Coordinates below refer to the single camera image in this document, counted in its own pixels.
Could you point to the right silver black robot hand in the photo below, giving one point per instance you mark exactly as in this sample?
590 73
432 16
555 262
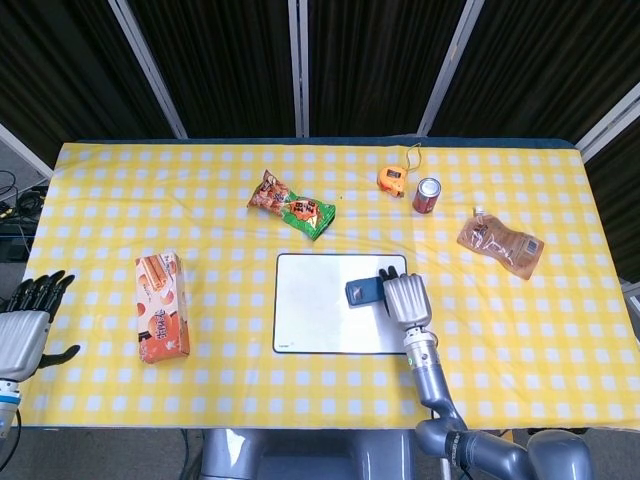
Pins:
407 300

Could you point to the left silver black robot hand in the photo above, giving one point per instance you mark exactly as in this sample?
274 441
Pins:
20 340

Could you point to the dark blue plastic case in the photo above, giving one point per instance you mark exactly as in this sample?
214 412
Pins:
362 291

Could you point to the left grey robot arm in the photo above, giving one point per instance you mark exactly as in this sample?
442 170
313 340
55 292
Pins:
7 410

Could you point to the red drink can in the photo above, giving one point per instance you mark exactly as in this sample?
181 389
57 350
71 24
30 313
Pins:
426 197

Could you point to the brown spouted drink pouch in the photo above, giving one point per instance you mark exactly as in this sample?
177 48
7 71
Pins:
500 242

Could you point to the orange tape measure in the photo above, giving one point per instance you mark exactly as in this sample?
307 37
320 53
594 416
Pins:
392 180

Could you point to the orange egg roll box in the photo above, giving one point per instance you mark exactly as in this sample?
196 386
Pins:
162 315

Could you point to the orange green snack bag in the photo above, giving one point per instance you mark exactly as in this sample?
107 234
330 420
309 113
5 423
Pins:
295 205

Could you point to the yellow white checked tablecloth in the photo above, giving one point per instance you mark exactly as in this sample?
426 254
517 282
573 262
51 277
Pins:
250 395

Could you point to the grey robot torso base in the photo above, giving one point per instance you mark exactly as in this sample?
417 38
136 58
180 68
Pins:
305 455

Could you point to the white board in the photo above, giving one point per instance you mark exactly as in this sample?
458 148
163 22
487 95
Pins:
310 310

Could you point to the white partition post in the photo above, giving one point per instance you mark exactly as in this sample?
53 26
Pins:
22 150
299 65
607 127
447 70
150 70

